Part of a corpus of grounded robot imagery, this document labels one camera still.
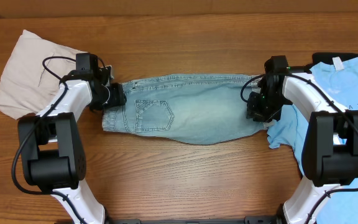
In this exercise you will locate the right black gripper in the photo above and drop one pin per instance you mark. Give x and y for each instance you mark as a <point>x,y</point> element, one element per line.
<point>257,107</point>

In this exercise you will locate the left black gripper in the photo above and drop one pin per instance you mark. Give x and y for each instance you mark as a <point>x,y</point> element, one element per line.
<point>117,99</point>

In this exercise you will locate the light blue denim shorts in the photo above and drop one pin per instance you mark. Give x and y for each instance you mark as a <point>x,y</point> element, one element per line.
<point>199,108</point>

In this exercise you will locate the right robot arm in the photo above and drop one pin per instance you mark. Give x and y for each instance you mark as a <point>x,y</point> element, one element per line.
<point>330,152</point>

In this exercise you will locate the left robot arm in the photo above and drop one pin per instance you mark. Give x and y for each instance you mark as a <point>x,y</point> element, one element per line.
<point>50,159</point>

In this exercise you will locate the folded beige shorts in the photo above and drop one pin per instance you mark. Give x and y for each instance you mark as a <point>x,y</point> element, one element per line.
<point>25,86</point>

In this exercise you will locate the black garment under pile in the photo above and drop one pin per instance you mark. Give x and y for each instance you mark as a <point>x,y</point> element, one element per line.
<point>325,57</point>

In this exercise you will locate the light blue printed t-shirt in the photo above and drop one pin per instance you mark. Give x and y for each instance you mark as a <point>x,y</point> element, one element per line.
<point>340,81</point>

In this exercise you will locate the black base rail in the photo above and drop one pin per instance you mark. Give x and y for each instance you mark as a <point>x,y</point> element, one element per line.
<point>191,221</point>

